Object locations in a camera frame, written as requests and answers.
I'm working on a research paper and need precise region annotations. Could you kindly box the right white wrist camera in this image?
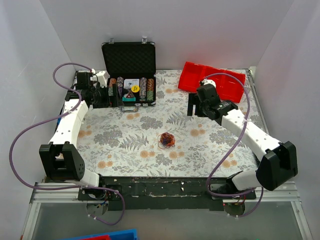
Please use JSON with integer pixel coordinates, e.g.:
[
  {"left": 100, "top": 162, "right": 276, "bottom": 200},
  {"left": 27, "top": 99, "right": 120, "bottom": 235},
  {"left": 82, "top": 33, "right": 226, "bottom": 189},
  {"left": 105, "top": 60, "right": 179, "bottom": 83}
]
[{"left": 200, "top": 78, "right": 217, "bottom": 88}]

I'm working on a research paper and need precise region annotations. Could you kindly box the floral table mat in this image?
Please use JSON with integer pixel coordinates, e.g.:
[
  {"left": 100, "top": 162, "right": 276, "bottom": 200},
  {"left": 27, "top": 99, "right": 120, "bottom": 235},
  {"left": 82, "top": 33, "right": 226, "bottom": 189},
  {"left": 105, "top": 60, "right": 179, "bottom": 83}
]
[{"left": 77, "top": 70, "right": 257, "bottom": 177}]

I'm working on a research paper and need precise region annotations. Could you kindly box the blue plastic bin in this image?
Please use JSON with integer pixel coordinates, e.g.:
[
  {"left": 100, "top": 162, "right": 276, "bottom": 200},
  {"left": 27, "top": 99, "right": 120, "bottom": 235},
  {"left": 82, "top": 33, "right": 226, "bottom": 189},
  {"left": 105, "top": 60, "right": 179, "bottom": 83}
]
[{"left": 67, "top": 229, "right": 139, "bottom": 240}]

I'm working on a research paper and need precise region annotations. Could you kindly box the orange purple wire ball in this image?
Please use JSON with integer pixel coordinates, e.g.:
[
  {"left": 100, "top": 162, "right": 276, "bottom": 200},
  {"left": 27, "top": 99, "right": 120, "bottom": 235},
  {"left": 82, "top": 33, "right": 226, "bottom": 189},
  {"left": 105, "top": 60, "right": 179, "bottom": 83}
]
[{"left": 157, "top": 132, "right": 176, "bottom": 149}]

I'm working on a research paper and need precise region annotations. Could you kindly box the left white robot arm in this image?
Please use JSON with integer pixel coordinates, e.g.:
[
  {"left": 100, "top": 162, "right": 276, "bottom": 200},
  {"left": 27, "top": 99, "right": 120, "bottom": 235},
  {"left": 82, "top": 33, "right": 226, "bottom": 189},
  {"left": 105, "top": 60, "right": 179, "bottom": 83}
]
[{"left": 39, "top": 86, "right": 111, "bottom": 200}]

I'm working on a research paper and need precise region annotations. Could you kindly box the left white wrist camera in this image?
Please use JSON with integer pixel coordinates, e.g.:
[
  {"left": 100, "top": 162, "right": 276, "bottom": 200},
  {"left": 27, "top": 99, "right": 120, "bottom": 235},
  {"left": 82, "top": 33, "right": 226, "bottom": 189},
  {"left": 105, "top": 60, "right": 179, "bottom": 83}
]
[{"left": 91, "top": 68, "right": 109, "bottom": 88}]

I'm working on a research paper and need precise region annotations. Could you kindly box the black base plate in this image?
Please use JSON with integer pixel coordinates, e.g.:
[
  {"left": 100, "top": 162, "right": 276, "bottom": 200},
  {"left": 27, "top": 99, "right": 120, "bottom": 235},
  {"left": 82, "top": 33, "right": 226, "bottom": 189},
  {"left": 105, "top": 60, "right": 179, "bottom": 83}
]
[{"left": 77, "top": 176, "right": 257, "bottom": 212}]

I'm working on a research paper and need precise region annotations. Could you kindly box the black poker chip case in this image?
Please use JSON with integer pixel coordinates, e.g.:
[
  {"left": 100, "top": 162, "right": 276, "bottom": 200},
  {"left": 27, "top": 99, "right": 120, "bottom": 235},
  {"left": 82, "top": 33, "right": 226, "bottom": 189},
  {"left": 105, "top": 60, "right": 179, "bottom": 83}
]
[{"left": 101, "top": 38, "right": 157, "bottom": 110}]

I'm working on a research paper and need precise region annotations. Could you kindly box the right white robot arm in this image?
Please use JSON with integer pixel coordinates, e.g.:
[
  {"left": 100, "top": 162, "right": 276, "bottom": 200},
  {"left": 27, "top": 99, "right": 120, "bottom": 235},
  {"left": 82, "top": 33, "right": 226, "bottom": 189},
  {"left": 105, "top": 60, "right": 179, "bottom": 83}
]
[{"left": 187, "top": 83, "right": 298, "bottom": 199}]

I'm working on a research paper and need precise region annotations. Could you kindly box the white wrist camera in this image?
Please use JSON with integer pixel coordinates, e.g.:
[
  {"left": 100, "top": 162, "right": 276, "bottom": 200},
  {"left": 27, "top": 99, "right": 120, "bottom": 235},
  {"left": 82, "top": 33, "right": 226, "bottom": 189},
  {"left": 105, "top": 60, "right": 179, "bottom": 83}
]
[
  {"left": 200, "top": 78, "right": 217, "bottom": 88},
  {"left": 91, "top": 68, "right": 109, "bottom": 88}
]

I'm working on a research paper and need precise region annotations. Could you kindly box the red three-compartment bin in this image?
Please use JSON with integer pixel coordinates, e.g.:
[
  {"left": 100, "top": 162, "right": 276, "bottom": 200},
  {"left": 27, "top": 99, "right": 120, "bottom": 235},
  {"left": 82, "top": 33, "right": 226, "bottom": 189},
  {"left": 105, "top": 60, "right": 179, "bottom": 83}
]
[{"left": 177, "top": 61, "right": 247, "bottom": 104}]

